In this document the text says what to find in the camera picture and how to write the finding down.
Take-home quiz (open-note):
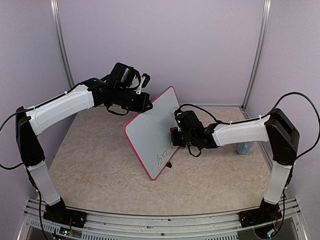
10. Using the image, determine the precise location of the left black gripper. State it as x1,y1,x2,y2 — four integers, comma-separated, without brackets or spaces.
114,86,154,113

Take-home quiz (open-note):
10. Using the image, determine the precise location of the pink framed whiteboard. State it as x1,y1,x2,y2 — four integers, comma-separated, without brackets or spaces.
123,86,180,181

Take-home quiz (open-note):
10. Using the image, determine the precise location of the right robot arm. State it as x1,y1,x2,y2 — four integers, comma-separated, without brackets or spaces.
170,108,300,222

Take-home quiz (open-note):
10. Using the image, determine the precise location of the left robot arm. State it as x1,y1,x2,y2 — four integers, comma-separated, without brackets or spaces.
15,62,153,223

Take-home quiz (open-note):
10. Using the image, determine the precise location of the light blue mug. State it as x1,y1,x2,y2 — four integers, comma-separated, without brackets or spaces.
235,142,253,155

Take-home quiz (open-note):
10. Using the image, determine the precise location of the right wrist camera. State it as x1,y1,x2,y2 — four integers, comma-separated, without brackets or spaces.
174,108,183,120

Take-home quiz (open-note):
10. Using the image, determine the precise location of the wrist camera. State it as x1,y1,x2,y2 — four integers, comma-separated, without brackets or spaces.
130,73,151,95
174,108,183,120

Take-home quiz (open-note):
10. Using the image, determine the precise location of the whiteboard wire stand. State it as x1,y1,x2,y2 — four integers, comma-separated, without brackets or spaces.
166,161,172,168

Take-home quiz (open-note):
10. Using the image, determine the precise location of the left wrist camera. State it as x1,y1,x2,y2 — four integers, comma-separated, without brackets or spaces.
130,73,151,95

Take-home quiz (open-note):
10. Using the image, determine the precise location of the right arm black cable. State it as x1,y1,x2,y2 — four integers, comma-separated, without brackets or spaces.
178,91,319,158

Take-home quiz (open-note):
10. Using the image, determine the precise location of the front aluminium rail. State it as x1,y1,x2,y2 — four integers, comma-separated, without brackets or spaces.
15,198,310,240

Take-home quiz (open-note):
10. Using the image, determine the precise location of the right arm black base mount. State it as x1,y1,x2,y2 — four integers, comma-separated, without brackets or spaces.
238,198,282,228

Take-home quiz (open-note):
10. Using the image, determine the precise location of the left aluminium frame post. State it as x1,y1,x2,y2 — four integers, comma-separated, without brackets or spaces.
49,0,75,89

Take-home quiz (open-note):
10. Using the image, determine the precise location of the aluminium frame post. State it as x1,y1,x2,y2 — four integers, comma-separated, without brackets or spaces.
241,0,272,111
49,0,75,89

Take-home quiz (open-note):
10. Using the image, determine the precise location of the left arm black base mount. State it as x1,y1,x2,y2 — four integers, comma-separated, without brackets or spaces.
43,198,87,229

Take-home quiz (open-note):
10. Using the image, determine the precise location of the right aluminium frame post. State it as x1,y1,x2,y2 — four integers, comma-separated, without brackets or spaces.
241,0,272,111

